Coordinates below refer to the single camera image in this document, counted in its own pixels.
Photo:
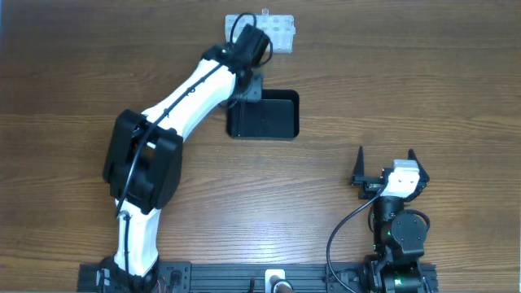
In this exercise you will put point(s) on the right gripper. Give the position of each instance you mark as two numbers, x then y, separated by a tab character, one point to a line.
368	187

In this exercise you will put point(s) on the white test tube rack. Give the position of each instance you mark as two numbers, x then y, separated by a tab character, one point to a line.
283	32

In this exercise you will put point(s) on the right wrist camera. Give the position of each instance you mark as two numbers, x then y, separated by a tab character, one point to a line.
402	179

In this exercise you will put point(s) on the mounting rail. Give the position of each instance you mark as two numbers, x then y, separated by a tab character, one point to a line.
228	278

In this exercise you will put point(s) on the black tray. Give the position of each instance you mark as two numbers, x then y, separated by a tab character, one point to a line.
268	118

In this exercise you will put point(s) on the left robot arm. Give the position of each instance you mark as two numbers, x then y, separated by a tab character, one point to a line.
191	97

